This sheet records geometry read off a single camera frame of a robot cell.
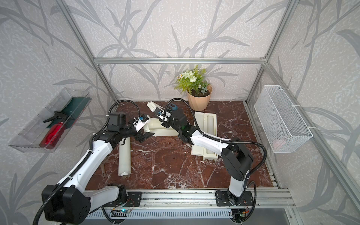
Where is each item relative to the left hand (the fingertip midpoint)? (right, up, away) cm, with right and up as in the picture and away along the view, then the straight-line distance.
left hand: (148, 126), depth 79 cm
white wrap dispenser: (+2, 0, +6) cm, 6 cm away
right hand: (+7, +10, +1) cm, 12 cm away
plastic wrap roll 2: (-16, -22, +5) cm, 27 cm away
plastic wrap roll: (+38, -1, +20) cm, 43 cm away
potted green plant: (+31, +25, +29) cm, 49 cm away
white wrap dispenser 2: (+32, +4, +22) cm, 39 cm away
